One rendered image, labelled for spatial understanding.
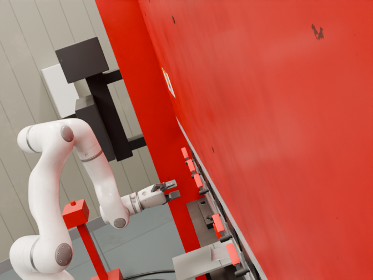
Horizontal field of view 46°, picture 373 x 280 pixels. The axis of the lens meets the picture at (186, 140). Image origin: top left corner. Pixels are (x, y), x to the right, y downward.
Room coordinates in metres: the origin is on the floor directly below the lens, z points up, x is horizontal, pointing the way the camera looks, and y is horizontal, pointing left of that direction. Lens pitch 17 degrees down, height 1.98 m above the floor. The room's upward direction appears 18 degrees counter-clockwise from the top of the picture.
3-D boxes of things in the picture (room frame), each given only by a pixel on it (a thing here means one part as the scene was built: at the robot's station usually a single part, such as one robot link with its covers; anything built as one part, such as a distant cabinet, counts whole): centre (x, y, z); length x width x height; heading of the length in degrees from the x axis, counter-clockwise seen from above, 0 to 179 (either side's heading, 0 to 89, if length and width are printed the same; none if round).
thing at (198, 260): (1.59, 0.08, 1.00); 0.26 x 0.18 x 0.01; 93
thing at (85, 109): (2.77, 0.53, 1.42); 0.45 x 0.12 x 0.36; 8
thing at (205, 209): (2.20, 0.02, 0.89); 0.30 x 0.05 x 0.03; 3
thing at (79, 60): (2.83, 0.45, 1.52); 0.51 x 0.25 x 0.85; 8
